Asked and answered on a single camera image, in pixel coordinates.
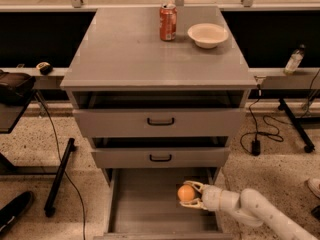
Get grey drawer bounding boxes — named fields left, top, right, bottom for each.
left=74, top=108, right=245, bottom=138
left=92, top=147, right=230, bottom=168
left=94, top=168, right=232, bottom=240

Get white bowl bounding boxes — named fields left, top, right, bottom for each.
left=188, top=23, right=229, bottom=49

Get orange fruit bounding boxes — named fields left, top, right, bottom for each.
left=177, top=185, right=195, bottom=202

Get black cable left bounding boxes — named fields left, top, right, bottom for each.
left=34, top=92, right=88, bottom=240

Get black stand leg right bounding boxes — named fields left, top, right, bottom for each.
left=278, top=98, right=315, bottom=153

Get yellow black tape measure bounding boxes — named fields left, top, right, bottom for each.
left=36, top=62, right=53, bottom=75

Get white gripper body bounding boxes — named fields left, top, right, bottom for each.
left=202, top=185, right=240, bottom=212

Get grey bottom drawer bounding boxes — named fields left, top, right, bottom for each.
left=94, top=168, right=232, bottom=240

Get grey drawer cabinet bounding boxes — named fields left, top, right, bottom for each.
left=60, top=5, right=258, bottom=240

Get clear plastic bottle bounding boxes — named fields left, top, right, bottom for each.
left=284, top=44, right=306, bottom=75

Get white red sneaker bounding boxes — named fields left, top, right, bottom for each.
left=307, top=178, right=320, bottom=198

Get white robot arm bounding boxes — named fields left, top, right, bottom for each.
left=177, top=181, right=318, bottom=240

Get grey middle drawer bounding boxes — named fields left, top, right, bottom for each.
left=92, top=147, right=230, bottom=168

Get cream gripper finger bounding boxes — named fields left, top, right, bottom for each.
left=184, top=180, right=204, bottom=194
left=180, top=198, right=206, bottom=210

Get orange soda can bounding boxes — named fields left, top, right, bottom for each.
left=159, top=3, right=177, bottom=41

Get black table leg left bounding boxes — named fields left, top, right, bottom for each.
left=44, top=138, right=76, bottom=217

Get black bag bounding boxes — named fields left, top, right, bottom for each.
left=0, top=70, right=36, bottom=105

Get black shoe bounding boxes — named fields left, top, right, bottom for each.
left=0, top=191, right=34, bottom=236

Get grey top drawer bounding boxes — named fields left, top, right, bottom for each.
left=74, top=108, right=245, bottom=138

